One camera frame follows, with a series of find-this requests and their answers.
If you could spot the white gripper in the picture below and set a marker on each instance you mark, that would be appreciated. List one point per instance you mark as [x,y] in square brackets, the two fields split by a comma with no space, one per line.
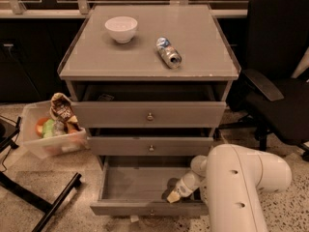
[181,188]

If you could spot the grey bottom drawer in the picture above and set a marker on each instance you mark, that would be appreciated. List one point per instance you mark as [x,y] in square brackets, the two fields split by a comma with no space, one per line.
[139,186]

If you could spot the grey drawer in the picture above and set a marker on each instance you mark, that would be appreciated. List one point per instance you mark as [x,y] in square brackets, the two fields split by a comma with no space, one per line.
[139,186]
[115,105]
[150,142]

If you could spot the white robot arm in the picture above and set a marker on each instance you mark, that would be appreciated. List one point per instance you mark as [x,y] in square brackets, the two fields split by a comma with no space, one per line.
[234,175]

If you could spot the grey middle drawer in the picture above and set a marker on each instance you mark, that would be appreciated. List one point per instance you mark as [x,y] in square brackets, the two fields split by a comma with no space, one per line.
[150,142]

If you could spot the grey top drawer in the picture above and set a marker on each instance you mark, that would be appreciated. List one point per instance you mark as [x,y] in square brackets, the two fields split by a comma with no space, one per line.
[115,105]

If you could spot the grey drawer cabinet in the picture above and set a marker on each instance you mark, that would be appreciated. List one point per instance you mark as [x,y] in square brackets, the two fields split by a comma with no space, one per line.
[97,59]

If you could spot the black office chair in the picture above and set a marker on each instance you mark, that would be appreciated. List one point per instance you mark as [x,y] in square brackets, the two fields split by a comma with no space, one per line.
[273,86]

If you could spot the crushed silver soda can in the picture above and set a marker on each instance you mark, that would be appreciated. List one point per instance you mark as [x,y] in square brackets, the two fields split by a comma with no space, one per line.
[168,53]

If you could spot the crumpled snack bag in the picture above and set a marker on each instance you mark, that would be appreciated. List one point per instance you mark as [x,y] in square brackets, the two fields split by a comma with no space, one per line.
[60,109]

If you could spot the green apple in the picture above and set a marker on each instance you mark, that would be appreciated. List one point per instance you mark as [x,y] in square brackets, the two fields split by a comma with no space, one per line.
[47,128]

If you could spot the clear plastic bin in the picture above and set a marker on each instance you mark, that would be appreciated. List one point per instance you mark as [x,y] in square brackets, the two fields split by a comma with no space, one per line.
[52,146]

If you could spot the orange fruit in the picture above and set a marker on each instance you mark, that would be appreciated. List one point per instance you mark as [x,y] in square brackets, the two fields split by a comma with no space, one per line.
[39,125]

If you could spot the black metal stand base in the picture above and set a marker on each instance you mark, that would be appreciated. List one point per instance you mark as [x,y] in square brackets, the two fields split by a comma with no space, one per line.
[7,133]

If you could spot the white ceramic bowl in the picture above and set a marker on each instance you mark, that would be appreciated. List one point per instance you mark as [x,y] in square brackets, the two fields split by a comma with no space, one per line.
[121,28]

